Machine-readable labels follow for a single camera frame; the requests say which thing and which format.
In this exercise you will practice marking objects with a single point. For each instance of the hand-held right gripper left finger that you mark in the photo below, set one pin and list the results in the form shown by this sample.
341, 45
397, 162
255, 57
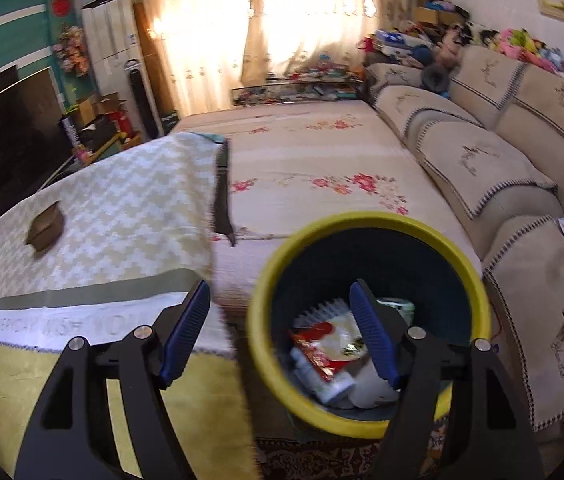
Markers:
184, 335

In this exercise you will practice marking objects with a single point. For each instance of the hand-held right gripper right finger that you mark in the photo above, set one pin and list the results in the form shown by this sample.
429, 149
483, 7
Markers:
372, 335

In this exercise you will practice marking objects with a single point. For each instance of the green and white drink bottle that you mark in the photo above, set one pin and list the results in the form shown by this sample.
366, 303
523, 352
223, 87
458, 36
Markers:
399, 310

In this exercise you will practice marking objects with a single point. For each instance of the red snack packet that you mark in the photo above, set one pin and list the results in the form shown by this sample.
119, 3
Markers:
327, 345

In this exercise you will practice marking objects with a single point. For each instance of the white foam net sleeve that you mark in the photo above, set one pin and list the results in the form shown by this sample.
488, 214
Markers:
319, 312

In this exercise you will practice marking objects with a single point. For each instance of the white supplement bottle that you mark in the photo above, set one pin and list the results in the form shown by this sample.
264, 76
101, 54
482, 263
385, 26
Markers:
329, 387

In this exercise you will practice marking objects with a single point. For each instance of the yellow rimmed trash bin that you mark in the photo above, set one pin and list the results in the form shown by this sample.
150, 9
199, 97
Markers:
272, 360

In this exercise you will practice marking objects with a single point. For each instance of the bed with floral sheet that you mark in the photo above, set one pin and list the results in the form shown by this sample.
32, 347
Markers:
312, 150

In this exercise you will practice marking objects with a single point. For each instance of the beige sofa with embroidered covers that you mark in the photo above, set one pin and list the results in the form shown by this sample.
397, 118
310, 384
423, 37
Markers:
487, 160

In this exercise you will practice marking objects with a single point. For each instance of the red fire extinguisher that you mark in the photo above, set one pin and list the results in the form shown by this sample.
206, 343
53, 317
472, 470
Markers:
124, 122

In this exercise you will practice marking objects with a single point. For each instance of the tall black box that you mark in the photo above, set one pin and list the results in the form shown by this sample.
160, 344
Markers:
69, 137

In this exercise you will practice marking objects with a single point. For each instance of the black tower fan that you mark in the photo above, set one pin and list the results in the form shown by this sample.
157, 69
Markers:
139, 100

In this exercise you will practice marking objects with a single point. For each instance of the open cardboard boxes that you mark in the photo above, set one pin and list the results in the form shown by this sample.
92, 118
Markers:
102, 107

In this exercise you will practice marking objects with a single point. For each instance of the cluttered glass table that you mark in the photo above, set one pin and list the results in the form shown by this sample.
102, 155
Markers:
302, 85

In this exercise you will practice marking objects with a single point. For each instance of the dark grey round cushion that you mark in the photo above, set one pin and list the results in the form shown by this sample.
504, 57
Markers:
434, 79

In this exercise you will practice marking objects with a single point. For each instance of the brown wooden board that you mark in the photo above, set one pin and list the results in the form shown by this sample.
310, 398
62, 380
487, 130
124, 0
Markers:
147, 70

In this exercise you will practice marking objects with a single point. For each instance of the black flat television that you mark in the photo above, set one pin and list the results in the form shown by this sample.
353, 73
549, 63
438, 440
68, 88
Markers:
7, 130

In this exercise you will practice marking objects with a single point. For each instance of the blue star print bag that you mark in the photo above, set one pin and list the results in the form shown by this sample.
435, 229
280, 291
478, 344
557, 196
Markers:
402, 42

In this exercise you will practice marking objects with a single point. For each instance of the hanging artificial flowers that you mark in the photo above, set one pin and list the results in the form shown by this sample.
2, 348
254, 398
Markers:
72, 52

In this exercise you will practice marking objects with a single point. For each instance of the beige patterned curtain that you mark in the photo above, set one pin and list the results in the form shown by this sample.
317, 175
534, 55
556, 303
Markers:
197, 30
322, 10

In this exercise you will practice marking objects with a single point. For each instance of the row of plush toys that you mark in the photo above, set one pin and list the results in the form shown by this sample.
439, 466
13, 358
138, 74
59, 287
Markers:
522, 42

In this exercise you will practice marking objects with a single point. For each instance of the red round wall decoration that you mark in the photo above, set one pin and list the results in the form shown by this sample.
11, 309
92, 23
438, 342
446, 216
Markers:
61, 6

